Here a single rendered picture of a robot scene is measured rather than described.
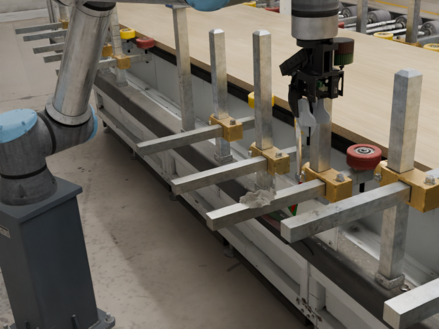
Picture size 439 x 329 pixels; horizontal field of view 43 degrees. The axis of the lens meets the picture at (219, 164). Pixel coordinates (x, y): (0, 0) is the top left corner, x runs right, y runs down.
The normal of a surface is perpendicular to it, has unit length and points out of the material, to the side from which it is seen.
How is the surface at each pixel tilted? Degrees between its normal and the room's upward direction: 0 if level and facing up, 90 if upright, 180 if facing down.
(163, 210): 0
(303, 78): 90
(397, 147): 90
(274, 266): 0
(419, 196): 90
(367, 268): 0
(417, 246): 90
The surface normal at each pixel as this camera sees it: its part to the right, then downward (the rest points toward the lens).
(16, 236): -0.62, 0.36
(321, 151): 0.47, 0.36
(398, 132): -0.88, 0.24
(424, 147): -0.05, -0.90
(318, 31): -0.04, 0.43
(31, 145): 0.73, 0.25
